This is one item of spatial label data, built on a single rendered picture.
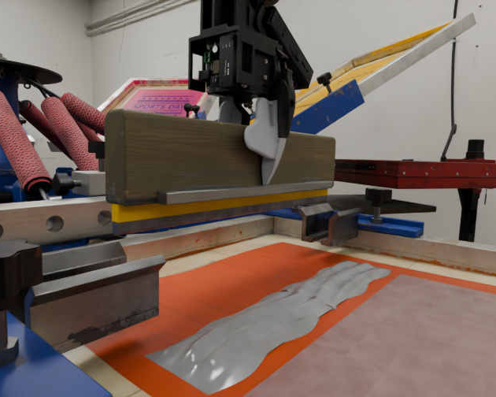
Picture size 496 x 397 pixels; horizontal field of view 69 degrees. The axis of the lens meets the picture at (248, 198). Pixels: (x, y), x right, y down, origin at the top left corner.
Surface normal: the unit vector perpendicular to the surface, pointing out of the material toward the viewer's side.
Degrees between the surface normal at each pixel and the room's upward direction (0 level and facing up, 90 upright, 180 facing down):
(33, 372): 0
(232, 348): 31
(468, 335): 0
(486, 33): 90
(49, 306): 90
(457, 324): 0
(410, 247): 90
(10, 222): 90
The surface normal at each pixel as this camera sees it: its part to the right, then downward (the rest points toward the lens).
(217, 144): 0.77, 0.09
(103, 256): 0.57, -0.63
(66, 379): 0.03, -0.99
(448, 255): -0.63, 0.07
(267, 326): 0.38, -0.81
